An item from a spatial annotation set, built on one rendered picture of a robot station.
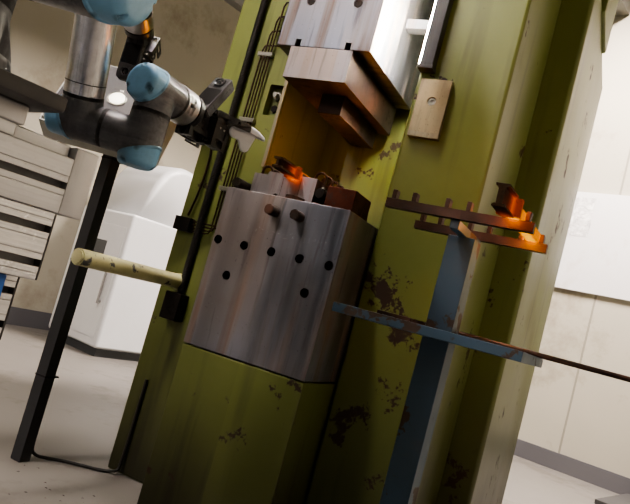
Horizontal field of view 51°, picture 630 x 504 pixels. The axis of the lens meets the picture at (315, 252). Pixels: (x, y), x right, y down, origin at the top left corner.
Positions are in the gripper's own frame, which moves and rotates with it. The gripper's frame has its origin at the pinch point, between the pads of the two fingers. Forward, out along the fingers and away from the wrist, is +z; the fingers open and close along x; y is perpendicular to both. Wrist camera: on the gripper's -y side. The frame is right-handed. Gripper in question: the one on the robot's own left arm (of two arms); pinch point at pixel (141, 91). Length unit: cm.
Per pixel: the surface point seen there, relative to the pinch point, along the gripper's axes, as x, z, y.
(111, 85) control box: 13.7, 10.3, 9.1
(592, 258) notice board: -250, 235, 185
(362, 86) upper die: -58, -2, 23
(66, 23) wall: 148, 171, 208
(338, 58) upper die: -50, -12, 21
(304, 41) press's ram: -38.9, -9.2, 26.9
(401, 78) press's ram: -69, 3, 37
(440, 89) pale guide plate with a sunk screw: -80, -11, 19
